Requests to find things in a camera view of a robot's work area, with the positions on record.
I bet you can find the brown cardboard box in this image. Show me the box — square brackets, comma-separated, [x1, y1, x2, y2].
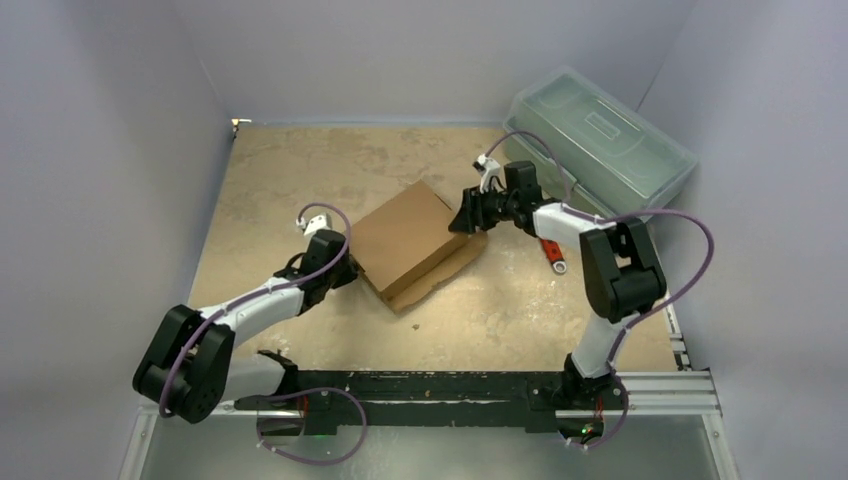
[350, 180, 488, 314]

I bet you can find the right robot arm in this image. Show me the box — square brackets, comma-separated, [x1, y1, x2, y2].
[448, 155, 667, 408]

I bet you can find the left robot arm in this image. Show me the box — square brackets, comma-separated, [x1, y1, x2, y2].
[132, 229, 358, 424]

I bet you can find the translucent green plastic toolbox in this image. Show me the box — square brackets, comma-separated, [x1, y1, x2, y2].
[503, 66, 698, 217]

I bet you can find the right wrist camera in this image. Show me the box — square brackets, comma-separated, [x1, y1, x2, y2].
[472, 154, 502, 193]

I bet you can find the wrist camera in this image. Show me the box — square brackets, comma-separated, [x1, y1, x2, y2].
[295, 212, 333, 237]
[472, 154, 502, 193]

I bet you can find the red handled adjustable wrench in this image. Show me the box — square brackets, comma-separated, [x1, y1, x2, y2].
[539, 239, 567, 275]

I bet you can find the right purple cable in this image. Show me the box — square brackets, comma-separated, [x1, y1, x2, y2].
[483, 130, 716, 399]

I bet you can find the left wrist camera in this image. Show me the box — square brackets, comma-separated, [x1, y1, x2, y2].
[295, 212, 333, 237]

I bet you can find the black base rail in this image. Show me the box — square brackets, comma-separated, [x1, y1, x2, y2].
[234, 365, 628, 439]

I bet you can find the aluminium frame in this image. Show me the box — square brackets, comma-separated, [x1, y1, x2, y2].
[119, 371, 737, 479]

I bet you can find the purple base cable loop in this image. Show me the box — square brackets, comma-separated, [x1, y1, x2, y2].
[254, 386, 369, 466]

